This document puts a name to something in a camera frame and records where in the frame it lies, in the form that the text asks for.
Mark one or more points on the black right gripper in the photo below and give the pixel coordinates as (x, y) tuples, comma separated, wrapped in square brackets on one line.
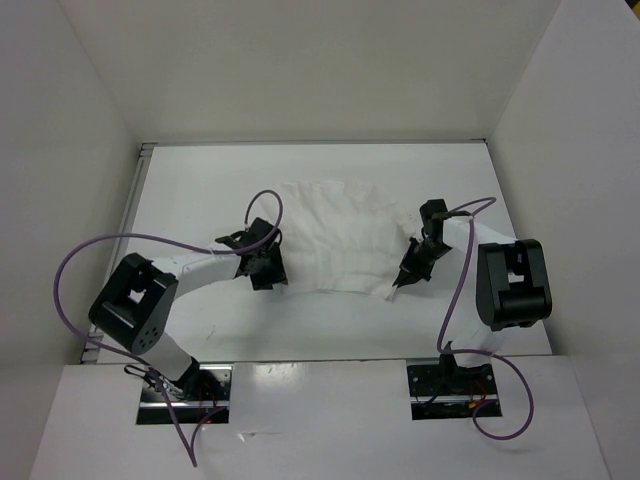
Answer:
[(411, 272)]

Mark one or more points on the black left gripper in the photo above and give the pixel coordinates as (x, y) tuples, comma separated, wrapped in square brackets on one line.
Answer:
[(277, 272)]

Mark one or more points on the white fabric skirt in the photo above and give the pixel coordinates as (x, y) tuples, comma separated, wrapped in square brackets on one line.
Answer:
[(342, 236)]

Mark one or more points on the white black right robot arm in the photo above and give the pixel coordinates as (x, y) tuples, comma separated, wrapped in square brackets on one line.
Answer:
[(512, 289)]

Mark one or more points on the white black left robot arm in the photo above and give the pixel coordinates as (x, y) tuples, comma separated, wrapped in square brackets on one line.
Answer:
[(134, 305)]

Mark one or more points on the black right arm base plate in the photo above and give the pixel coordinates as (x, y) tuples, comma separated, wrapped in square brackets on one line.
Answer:
[(435, 396)]

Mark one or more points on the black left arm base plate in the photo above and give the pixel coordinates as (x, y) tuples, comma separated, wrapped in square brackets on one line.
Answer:
[(209, 402)]

